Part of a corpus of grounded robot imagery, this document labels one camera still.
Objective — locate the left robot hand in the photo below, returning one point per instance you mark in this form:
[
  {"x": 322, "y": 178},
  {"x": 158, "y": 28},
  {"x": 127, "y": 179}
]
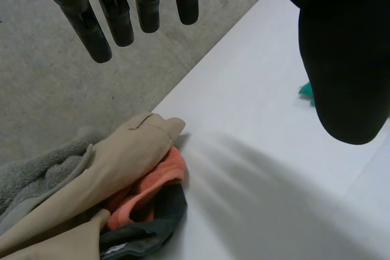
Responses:
[{"x": 344, "y": 59}]

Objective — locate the teal towel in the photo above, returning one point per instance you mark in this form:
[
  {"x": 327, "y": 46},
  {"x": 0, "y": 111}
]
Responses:
[{"x": 306, "y": 90}]

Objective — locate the coral towel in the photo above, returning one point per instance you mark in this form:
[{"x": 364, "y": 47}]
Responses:
[{"x": 146, "y": 193}]

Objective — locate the dark blue cloth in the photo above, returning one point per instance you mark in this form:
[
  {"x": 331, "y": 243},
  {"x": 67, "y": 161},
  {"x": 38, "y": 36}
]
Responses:
[{"x": 146, "y": 235}]

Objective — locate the beige shorts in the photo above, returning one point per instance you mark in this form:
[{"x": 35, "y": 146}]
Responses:
[{"x": 91, "y": 181}]

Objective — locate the grey towel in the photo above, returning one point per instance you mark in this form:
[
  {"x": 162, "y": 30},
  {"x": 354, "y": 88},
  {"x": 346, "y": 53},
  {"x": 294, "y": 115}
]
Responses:
[{"x": 33, "y": 168}]

